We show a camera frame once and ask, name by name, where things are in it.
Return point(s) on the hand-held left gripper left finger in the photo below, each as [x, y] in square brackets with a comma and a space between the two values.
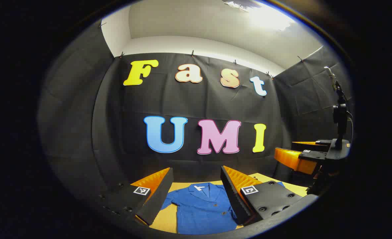
[161, 192]

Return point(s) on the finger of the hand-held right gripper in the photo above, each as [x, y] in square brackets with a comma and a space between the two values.
[312, 156]
[315, 145]

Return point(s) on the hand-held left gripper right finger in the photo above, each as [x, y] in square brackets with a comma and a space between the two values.
[231, 192]

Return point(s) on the blue button shirt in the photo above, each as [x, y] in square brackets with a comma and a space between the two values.
[199, 212]

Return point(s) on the black backdrop cloth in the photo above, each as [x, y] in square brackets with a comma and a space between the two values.
[169, 99]

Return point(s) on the ceiling light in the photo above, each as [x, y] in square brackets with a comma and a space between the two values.
[269, 16]

